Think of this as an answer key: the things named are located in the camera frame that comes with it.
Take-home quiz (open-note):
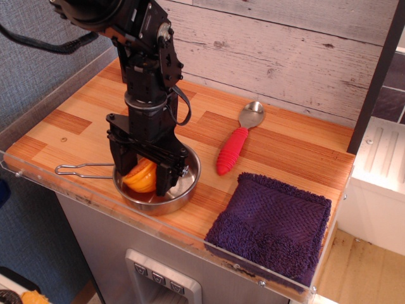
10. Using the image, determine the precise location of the white toy sink unit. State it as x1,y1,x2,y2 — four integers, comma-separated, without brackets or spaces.
337,46,405,257

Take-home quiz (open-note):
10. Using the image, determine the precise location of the grey toy fridge cabinet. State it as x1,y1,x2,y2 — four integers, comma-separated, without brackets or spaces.
58,195,288,303

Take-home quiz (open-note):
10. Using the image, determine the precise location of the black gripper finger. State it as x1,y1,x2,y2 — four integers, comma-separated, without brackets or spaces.
156,164,179,196
109,137,138,176

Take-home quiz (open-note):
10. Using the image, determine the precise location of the dark wooden post right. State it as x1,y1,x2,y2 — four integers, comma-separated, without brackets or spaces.
347,0,404,155

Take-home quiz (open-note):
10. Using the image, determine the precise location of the orange toy fruit half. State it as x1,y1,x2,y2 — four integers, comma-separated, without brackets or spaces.
122,158,157,193

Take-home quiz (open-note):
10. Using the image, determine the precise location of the silver dispenser panel with buttons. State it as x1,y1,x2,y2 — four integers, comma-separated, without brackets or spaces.
125,249,203,303

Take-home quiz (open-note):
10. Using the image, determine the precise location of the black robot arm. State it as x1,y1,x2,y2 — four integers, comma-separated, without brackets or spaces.
53,1,188,196

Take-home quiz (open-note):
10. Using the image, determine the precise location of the clear acrylic guard rail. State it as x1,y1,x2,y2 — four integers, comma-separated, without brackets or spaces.
2,146,354,301

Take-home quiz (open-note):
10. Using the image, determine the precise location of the orange object bottom left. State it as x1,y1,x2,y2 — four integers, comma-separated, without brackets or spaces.
20,290,50,304

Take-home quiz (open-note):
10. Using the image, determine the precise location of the small steel saucepan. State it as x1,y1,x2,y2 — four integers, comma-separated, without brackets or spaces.
54,146,202,217

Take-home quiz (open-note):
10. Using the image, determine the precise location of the red handled metal spoon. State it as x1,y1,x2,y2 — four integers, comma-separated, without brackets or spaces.
216,101,265,175

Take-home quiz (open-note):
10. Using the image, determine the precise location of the purple folded towel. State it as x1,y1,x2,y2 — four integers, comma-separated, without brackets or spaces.
205,172,332,286

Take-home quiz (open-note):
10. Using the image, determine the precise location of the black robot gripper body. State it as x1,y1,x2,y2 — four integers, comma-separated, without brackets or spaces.
106,94,187,173

